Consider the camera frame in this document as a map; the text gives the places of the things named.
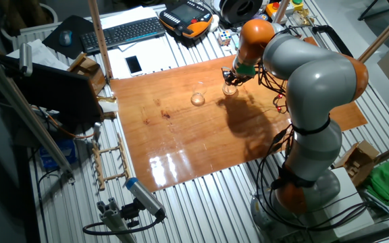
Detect orange emergency stop box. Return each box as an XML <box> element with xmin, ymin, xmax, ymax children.
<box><xmin>265</xmin><ymin>1</ymin><xmax>281</xmax><ymax>18</ymax></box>

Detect yellow box green button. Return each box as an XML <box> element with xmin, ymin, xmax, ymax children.
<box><xmin>290</xmin><ymin>0</ymin><xmax>305</xmax><ymax>13</ymax></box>

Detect aluminium frame beam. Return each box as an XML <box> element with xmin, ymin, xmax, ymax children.
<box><xmin>0</xmin><ymin>47</ymin><xmax>77</xmax><ymax>185</ymax></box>

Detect wooden box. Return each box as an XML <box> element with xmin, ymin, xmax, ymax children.
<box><xmin>66</xmin><ymin>52</ymin><xmax>107</xmax><ymax>97</ymax></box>

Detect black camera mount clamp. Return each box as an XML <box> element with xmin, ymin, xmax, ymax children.
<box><xmin>120</xmin><ymin>198</ymin><xmax>145</xmax><ymax>229</ymax></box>

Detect wooden board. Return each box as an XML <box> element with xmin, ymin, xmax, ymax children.
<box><xmin>109</xmin><ymin>36</ymin><xmax>369</xmax><ymax>193</ymax></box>

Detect Rubik's cube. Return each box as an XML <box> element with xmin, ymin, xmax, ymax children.
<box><xmin>217</xmin><ymin>30</ymin><xmax>232</xmax><ymax>47</ymax></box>

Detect white rounded toy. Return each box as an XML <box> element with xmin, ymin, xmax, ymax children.
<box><xmin>209</xmin><ymin>13</ymin><xmax>221</xmax><ymax>33</ymax></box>

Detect black camera cable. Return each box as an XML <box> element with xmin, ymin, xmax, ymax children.
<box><xmin>82</xmin><ymin>215</ymin><xmax>164</xmax><ymax>236</ymax></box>

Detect aluminium profile post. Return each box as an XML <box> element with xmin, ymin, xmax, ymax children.
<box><xmin>96</xmin><ymin>197</ymin><xmax>137</xmax><ymax>243</ymax></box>

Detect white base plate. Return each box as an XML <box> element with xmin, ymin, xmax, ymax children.
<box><xmin>299</xmin><ymin>167</ymin><xmax>375</xmax><ymax>239</ymax></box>

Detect blue computer mouse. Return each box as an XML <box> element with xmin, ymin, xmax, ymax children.
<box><xmin>58</xmin><ymin>29</ymin><xmax>74</xmax><ymax>47</ymax></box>

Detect silver camera blue end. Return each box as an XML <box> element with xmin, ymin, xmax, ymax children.
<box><xmin>125</xmin><ymin>177</ymin><xmax>167</xmax><ymax>219</ymax></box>

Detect black office chair base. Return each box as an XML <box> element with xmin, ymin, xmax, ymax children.
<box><xmin>357</xmin><ymin>0</ymin><xmax>389</xmax><ymax>22</ymax></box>

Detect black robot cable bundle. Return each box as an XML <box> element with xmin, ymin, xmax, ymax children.
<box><xmin>253</xmin><ymin>28</ymin><xmax>376</xmax><ymax>232</ymax></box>

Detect wooden rack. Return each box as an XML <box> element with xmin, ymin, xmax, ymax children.
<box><xmin>91</xmin><ymin>133</ymin><xmax>131</xmax><ymax>192</ymax></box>

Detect white paper sheet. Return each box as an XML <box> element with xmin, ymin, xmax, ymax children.
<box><xmin>99</xmin><ymin>5</ymin><xmax>163</xmax><ymax>30</ymax></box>
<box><xmin>7</xmin><ymin>38</ymin><xmax>70</xmax><ymax>72</ymax></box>
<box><xmin>107</xmin><ymin>37</ymin><xmax>179</xmax><ymax>80</ymax></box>

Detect white and gold packet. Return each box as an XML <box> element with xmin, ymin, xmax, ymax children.
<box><xmin>95</xmin><ymin>95</ymin><xmax>120</xmax><ymax>115</ymax></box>

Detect small grey metal clamp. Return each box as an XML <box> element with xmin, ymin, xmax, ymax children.
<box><xmin>93</xmin><ymin>121</ymin><xmax>103</xmax><ymax>142</ymax></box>

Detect black flat panel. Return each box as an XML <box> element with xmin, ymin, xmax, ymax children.
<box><xmin>0</xmin><ymin>54</ymin><xmax>105</xmax><ymax>135</ymax></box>

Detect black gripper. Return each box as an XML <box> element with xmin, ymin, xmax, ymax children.
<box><xmin>221</xmin><ymin>69</ymin><xmax>249</xmax><ymax>87</ymax></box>

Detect silver camera bar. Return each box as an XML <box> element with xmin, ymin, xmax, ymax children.
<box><xmin>18</xmin><ymin>43</ymin><xmax>34</xmax><ymax>78</ymax></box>

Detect black keyboard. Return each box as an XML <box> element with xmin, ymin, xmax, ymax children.
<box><xmin>79</xmin><ymin>16</ymin><xmax>167</xmax><ymax>55</ymax></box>

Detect brass metal fitting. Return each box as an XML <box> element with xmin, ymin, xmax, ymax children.
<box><xmin>292</xmin><ymin>8</ymin><xmax>312</xmax><ymax>27</ymax></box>

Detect white smartphone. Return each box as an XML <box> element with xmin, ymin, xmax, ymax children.
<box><xmin>124</xmin><ymin>55</ymin><xmax>145</xmax><ymax>77</ymax></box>

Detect clear glass beaker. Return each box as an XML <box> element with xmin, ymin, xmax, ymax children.
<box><xmin>190</xmin><ymin>81</ymin><xmax>208</xmax><ymax>107</ymax></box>
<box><xmin>221</xmin><ymin>82</ymin><xmax>238</xmax><ymax>97</ymax></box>

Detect orange black teach pendant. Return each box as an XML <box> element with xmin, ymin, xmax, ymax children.
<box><xmin>159</xmin><ymin>0</ymin><xmax>214</xmax><ymax>40</ymax></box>

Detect blue box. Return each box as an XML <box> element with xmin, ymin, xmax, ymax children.
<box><xmin>38</xmin><ymin>138</ymin><xmax>79</xmax><ymax>171</ymax></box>

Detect black filament spool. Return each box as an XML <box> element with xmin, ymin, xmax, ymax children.
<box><xmin>219</xmin><ymin>0</ymin><xmax>265</xmax><ymax>27</ymax></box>

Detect black mouse pad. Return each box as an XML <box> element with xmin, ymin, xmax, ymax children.
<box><xmin>41</xmin><ymin>15</ymin><xmax>96</xmax><ymax>60</ymax></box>

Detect black carry handle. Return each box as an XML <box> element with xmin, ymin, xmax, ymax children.
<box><xmin>311</xmin><ymin>24</ymin><xmax>355</xmax><ymax>65</ymax></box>

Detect cardboard box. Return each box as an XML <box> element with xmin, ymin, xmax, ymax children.
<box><xmin>334</xmin><ymin>140</ymin><xmax>381</xmax><ymax>188</ymax></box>

